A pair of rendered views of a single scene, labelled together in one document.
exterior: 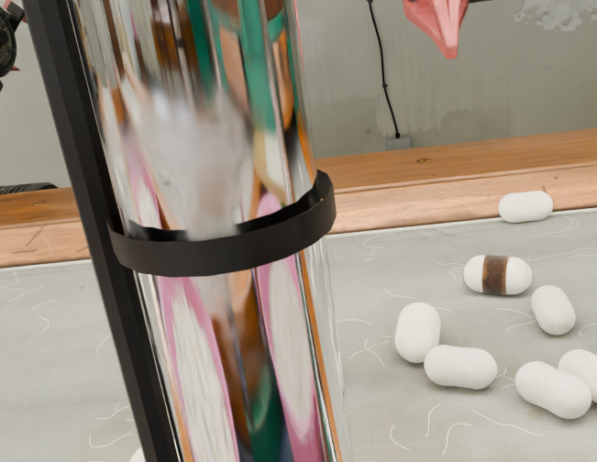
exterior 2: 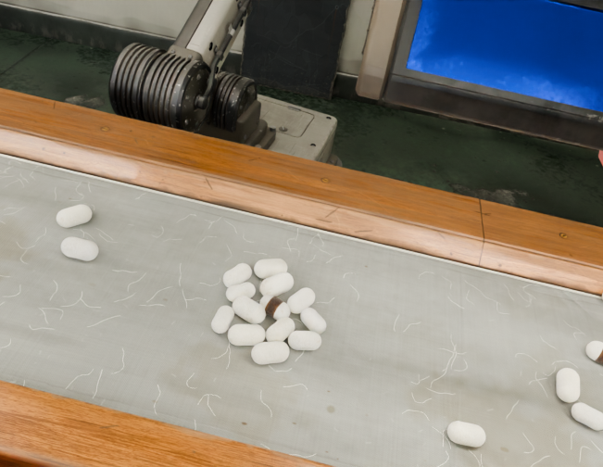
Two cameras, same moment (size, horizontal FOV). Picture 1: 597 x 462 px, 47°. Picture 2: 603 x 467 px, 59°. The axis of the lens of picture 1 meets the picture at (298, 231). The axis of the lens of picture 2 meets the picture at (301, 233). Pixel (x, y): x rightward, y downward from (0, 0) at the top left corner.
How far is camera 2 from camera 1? 0.35 m
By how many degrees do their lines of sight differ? 19
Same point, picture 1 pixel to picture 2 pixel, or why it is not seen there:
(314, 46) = not seen: outside the picture
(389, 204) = (541, 266)
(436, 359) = (582, 412)
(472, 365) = (598, 422)
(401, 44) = not seen: outside the picture
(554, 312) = not seen: outside the picture
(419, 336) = (573, 394)
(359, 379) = (535, 400)
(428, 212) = (561, 279)
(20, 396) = (365, 350)
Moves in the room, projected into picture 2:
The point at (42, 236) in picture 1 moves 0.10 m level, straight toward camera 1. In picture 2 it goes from (335, 214) to (365, 271)
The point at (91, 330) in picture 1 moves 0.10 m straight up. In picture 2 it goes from (384, 309) to (410, 241)
